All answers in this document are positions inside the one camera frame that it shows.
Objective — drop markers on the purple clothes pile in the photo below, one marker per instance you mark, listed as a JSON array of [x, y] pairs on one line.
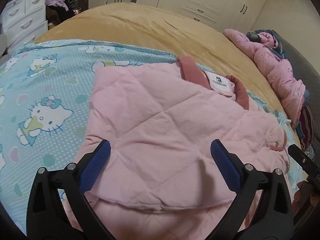
[[57, 3]]

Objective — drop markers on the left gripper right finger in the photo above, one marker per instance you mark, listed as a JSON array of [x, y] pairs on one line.
[[262, 206]]

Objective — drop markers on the pink crumpled comforter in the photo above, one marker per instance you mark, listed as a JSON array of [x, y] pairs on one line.
[[265, 49]]

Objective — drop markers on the white drawer cabinet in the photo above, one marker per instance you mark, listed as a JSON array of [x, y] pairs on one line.
[[22, 22]]

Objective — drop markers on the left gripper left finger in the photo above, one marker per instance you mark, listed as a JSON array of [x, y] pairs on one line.
[[46, 217]]

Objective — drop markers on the dark striped cloth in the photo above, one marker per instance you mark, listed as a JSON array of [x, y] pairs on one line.
[[305, 128]]

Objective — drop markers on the person's right hand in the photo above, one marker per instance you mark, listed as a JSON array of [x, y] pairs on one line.
[[304, 204]]

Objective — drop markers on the black bag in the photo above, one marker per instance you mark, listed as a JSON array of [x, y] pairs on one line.
[[80, 5]]

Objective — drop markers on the tan bed cover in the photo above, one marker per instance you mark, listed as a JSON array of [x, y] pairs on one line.
[[143, 26]]

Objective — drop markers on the grey headboard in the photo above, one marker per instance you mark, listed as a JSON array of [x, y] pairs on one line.
[[302, 68]]

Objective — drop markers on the pink quilted jacket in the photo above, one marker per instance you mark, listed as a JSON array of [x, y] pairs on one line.
[[161, 181]]

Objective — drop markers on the blue Hello Kitty blanket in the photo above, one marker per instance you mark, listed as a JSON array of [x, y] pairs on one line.
[[45, 93]]

